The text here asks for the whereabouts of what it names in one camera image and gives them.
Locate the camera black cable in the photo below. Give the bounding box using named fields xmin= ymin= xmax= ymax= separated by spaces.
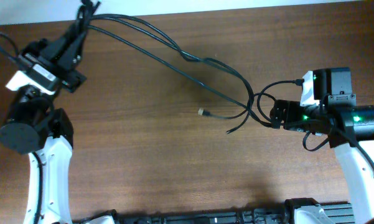
xmin=256 ymin=79 xmax=374 ymax=200
xmin=0 ymin=30 xmax=63 ymax=224

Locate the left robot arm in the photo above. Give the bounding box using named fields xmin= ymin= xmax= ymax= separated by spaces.
xmin=0 ymin=22 xmax=88 ymax=223

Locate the black USB cable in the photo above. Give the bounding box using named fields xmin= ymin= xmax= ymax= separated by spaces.
xmin=76 ymin=0 xmax=278 ymax=135

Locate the left camera black cable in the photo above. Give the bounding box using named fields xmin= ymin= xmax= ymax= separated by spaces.
xmin=0 ymin=30 xmax=63 ymax=224

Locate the right camera black cable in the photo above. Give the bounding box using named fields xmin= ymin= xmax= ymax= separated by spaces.
xmin=256 ymin=79 xmax=374 ymax=200

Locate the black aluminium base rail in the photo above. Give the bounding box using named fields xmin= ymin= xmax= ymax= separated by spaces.
xmin=74 ymin=198 xmax=355 ymax=224

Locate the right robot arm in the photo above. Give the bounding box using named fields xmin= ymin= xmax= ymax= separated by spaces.
xmin=269 ymin=67 xmax=374 ymax=223

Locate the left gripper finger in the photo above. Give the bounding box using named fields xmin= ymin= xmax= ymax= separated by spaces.
xmin=57 ymin=30 xmax=87 ymax=70
xmin=42 ymin=23 xmax=78 ymax=61

